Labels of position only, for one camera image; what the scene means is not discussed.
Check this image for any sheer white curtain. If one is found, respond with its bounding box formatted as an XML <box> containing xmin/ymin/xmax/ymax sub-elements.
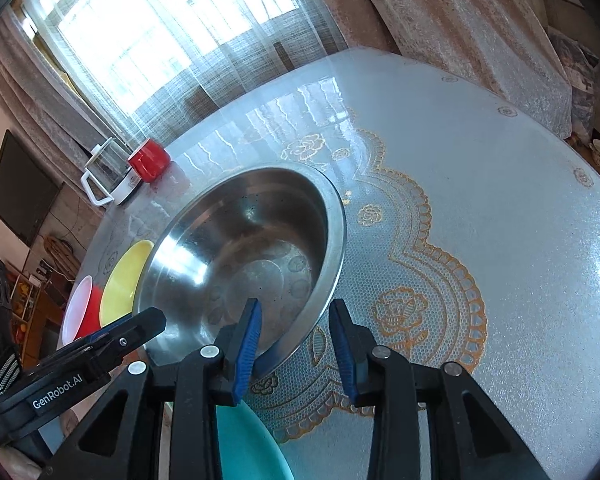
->
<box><xmin>10</xmin><ymin>0</ymin><xmax>351</xmax><ymax>146</ymax></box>

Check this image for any black flat television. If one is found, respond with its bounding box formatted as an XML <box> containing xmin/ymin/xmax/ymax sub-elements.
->
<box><xmin>0</xmin><ymin>130</ymin><xmax>65</xmax><ymax>247</ymax></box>

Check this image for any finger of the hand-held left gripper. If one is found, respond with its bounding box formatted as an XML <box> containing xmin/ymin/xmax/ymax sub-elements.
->
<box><xmin>80</xmin><ymin>307</ymin><xmax>167</xmax><ymax>373</ymax></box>

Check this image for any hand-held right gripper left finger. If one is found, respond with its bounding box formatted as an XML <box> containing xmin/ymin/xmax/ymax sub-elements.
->
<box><xmin>42</xmin><ymin>298</ymin><xmax>263</xmax><ymax>480</ymax></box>

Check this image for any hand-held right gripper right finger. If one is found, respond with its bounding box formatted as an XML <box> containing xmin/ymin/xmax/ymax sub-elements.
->
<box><xmin>328</xmin><ymin>299</ymin><xmax>543</xmax><ymax>480</ymax></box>

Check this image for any patterned fabric bundle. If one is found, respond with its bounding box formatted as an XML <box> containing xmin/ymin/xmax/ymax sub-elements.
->
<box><xmin>547</xmin><ymin>27</ymin><xmax>600</xmax><ymax>133</ymax></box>

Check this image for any wooden cabinet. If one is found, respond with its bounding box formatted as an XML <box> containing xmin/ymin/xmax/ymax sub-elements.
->
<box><xmin>10</xmin><ymin>270</ymin><xmax>63</xmax><ymax>366</ymax></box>

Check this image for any wooden chair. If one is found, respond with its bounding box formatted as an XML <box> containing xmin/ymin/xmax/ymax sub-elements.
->
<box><xmin>44</xmin><ymin>234</ymin><xmax>83</xmax><ymax>283</ymax></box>

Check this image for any beige textured curtain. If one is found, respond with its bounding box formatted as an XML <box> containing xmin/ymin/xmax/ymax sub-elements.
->
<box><xmin>340</xmin><ymin>0</ymin><xmax>576</xmax><ymax>138</ymax></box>
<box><xmin>0</xmin><ymin>35</ymin><xmax>131</xmax><ymax>181</ymax></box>

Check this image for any teal plastic plate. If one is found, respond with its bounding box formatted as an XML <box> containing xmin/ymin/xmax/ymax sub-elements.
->
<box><xmin>215</xmin><ymin>402</ymin><xmax>293</xmax><ymax>480</ymax></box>

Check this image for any white glass electric kettle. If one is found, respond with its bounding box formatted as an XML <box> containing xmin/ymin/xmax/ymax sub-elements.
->
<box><xmin>81</xmin><ymin>137</ymin><xmax>143</xmax><ymax>207</ymax></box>

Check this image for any stainless steel bowl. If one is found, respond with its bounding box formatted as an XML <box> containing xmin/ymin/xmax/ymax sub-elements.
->
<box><xmin>132</xmin><ymin>164</ymin><xmax>347</xmax><ymax>380</ymax></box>

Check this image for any red mug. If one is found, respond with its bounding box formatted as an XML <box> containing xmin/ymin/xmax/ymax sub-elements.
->
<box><xmin>127</xmin><ymin>140</ymin><xmax>171</xmax><ymax>181</ymax></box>

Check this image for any red plastic bowl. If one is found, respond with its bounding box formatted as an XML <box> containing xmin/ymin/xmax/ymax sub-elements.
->
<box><xmin>61</xmin><ymin>275</ymin><xmax>106</xmax><ymax>347</ymax></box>

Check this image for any yellow plastic bowl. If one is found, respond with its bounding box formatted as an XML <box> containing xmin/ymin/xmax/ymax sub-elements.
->
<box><xmin>100</xmin><ymin>240</ymin><xmax>156</xmax><ymax>326</ymax></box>

